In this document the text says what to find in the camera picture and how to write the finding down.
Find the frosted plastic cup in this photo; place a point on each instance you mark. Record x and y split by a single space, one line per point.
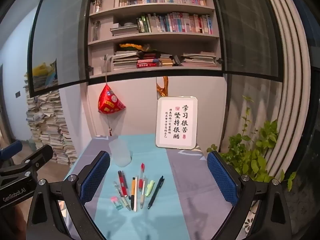
120 152

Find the green leafy plant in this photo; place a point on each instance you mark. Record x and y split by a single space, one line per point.
252 152

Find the wide stack of booklets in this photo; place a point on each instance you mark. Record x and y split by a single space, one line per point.
198 60

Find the clear pen with beige grip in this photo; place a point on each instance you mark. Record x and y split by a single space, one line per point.
142 200

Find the small stack of books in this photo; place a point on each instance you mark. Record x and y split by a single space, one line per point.
166 61

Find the white floral plant pot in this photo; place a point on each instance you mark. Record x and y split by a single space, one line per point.
248 226

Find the stack of white booklets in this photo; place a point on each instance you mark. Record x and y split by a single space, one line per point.
125 61

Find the pink and green eraser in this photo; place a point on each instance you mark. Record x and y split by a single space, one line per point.
116 202

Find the yellow and green garland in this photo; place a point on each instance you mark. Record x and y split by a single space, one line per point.
132 47

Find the glass jar with brushes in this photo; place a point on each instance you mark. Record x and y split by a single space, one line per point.
98 5

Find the orange and black pen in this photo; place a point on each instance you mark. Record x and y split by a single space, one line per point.
132 187

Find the stack of red books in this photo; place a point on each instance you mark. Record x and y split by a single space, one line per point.
147 62

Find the grey bookshelf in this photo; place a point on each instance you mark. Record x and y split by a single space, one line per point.
155 37

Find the grey pleated curtain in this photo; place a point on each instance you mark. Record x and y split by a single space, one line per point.
287 80

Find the stack of grey books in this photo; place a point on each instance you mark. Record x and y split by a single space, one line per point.
123 30

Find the empty glass jar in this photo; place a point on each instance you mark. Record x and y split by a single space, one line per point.
96 31

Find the green highlighter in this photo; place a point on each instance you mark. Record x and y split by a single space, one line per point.
149 187

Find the red pyramid hanging ornament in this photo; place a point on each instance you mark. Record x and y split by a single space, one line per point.
110 102

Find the clear acrylic holder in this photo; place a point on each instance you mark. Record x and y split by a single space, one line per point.
106 63

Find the red and black pen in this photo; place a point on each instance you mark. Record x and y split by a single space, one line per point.
123 182

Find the gold ribbon ornament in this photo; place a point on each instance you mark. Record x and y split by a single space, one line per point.
163 86

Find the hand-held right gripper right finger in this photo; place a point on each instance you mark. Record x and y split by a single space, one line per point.
222 180

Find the row of tall books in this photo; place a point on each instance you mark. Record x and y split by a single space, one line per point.
175 22

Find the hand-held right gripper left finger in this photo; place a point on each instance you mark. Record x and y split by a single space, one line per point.
96 175

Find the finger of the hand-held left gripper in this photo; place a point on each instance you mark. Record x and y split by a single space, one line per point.
11 148
37 155

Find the framed calligraphy sign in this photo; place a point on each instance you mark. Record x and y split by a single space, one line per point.
176 122

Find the red clear pen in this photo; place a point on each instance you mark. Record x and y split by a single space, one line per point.
142 170

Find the clear gel pen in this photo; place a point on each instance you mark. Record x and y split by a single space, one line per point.
125 203

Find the white pen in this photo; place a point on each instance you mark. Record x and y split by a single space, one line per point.
135 200

